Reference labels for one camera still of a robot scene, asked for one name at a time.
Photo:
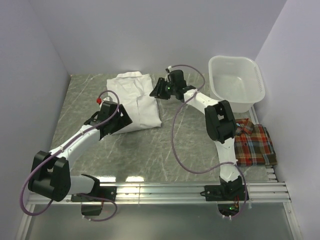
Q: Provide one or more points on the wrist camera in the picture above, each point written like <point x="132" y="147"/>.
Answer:
<point x="168" y="68"/>
<point x="100" y="100"/>

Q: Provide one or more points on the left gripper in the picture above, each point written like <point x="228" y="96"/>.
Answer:
<point x="124" y="120"/>

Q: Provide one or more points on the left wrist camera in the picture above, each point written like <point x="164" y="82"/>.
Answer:
<point x="100" y="100"/>

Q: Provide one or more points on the folded plaid shirt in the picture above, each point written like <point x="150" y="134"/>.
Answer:
<point x="253" y="145"/>

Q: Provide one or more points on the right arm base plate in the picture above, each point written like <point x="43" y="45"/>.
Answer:
<point x="220" y="193"/>

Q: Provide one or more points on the aluminium mounting rail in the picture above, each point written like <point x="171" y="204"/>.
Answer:
<point x="189" y="193"/>

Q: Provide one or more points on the white long sleeve shirt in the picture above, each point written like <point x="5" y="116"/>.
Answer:
<point x="133" y="90"/>

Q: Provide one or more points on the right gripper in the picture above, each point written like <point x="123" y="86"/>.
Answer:
<point x="158" y="91"/>

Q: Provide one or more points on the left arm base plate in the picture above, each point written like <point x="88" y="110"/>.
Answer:
<point x="102" y="192"/>

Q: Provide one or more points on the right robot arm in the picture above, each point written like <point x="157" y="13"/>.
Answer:
<point x="220" y="126"/>

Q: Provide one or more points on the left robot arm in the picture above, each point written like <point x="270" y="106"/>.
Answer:
<point x="51" y="171"/>

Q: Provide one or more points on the white plastic basin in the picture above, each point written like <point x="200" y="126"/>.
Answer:
<point x="237" y="80"/>

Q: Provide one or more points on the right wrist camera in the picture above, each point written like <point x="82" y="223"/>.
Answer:
<point x="168" y="68"/>

